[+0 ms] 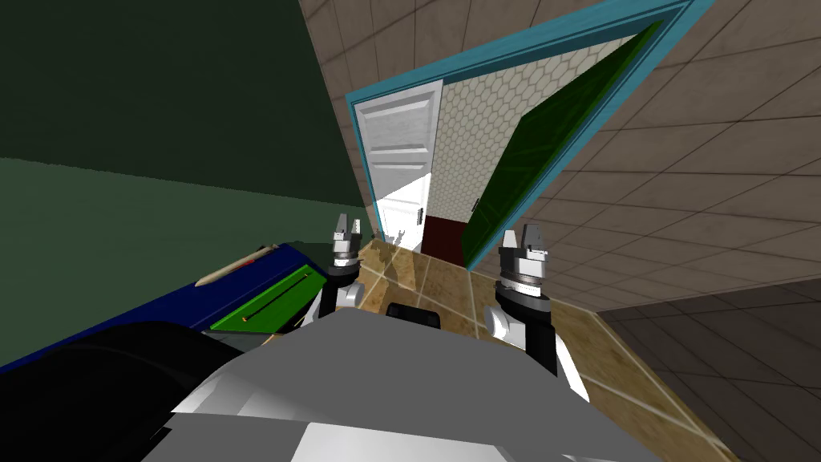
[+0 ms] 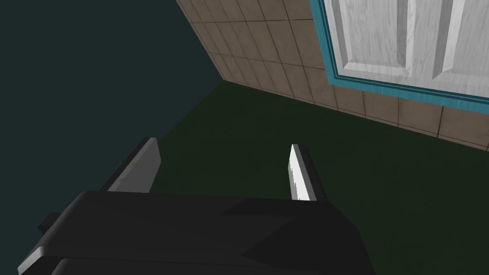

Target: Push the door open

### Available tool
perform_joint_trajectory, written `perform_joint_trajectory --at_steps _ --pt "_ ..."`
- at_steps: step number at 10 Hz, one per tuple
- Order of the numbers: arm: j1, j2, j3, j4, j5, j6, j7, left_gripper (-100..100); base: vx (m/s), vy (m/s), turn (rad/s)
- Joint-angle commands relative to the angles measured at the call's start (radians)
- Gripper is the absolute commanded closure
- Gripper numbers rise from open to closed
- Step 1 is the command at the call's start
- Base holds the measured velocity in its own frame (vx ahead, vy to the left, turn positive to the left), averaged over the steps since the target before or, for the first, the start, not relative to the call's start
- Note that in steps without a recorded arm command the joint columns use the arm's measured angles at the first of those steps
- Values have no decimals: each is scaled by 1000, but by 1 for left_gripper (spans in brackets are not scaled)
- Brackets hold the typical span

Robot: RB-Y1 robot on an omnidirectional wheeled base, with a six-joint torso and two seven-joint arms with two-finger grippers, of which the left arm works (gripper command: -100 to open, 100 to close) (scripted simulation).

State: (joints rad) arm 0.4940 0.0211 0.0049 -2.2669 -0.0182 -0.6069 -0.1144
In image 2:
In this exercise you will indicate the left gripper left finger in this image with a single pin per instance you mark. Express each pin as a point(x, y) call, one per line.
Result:
point(137, 172)

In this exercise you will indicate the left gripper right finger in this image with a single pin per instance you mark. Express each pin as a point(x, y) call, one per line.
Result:
point(303, 179)

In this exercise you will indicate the white panelled door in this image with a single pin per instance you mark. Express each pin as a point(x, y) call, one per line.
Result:
point(405, 42)

